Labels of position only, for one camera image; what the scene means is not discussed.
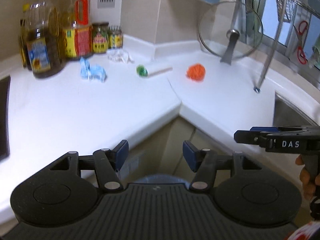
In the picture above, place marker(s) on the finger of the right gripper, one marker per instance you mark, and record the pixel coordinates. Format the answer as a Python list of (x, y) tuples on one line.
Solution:
[(264, 129), (251, 137)]

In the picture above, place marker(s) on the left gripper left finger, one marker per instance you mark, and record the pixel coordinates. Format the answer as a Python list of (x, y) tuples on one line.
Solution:
[(107, 164)]

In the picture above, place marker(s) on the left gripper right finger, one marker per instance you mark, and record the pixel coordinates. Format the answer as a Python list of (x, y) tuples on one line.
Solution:
[(203, 164)]

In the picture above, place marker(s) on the orange mesh net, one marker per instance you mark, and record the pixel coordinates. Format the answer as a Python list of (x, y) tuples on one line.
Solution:
[(196, 72)]

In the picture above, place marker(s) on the blue face mask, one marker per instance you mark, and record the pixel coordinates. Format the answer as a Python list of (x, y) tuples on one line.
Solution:
[(92, 72)]

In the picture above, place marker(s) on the white paper roll green end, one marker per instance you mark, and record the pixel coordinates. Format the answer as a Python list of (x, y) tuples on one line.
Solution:
[(152, 70)]

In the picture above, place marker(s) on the white tissue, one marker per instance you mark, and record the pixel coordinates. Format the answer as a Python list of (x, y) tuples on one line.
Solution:
[(119, 55)]

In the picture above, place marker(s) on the blue lined trash bin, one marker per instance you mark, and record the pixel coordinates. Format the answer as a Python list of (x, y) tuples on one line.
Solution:
[(161, 179)]

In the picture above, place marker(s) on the person right hand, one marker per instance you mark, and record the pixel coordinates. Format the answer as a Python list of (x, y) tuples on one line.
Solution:
[(309, 185)]

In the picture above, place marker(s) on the stainless steel sink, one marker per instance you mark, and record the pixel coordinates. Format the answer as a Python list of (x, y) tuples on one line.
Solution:
[(287, 114)]

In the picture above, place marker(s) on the green dish cloth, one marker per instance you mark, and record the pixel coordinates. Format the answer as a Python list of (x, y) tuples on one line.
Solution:
[(314, 59)]

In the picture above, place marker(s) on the glass pot lid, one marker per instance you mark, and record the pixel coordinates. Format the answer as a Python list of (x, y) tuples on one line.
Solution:
[(230, 30)]

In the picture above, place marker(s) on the soybean paste jar black lid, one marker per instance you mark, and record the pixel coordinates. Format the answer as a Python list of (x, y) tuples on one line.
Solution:
[(100, 39)]

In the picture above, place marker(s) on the checkered lid sauce jar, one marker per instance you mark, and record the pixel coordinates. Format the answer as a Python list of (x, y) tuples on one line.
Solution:
[(115, 37)]

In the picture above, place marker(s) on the black gas stove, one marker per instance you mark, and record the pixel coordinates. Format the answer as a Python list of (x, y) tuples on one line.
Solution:
[(4, 100)]

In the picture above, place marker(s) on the steel dish rack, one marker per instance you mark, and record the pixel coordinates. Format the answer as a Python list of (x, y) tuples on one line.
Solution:
[(280, 40)]

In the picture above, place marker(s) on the large dark oil bottle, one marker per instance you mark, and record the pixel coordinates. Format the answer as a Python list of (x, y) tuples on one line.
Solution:
[(43, 39)]

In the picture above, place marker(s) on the small yellow cap bottle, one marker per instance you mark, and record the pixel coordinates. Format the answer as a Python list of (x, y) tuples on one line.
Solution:
[(22, 39)]

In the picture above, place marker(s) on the red handled scissors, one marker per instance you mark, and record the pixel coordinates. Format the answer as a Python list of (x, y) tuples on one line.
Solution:
[(300, 30)]

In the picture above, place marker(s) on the oil bottle red handle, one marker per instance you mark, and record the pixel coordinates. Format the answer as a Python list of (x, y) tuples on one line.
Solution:
[(77, 30)]

